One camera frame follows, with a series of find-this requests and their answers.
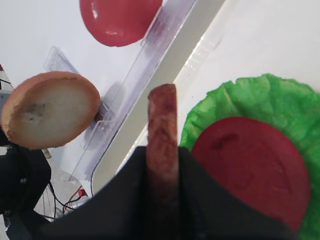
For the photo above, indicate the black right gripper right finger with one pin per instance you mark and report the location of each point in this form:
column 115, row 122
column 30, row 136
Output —
column 209, row 212

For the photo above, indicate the green lettuce leaf on tray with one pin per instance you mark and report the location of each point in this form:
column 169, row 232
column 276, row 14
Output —
column 290, row 106

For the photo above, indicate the brown meat patty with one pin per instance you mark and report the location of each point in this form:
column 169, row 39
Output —
column 162, row 165

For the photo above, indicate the red tomato slice on tray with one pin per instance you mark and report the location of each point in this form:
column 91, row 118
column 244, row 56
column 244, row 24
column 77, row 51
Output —
column 259, row 165

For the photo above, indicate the white metal tray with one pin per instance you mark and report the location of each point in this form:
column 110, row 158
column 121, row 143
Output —
column 245, row 38

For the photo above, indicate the clear long rail left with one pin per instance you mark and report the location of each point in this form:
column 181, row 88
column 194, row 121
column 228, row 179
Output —
column 119, row 100

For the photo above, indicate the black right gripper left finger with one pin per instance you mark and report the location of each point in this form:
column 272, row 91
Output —
column 117, row 212

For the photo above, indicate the bun half near left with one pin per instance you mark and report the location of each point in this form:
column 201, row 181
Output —
column 49, row 110

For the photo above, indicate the clear holder near left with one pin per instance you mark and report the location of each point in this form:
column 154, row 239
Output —
column 99, row 129

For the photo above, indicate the red tomato slice standing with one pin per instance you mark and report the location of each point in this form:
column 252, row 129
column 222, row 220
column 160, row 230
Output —
column 118, row 23

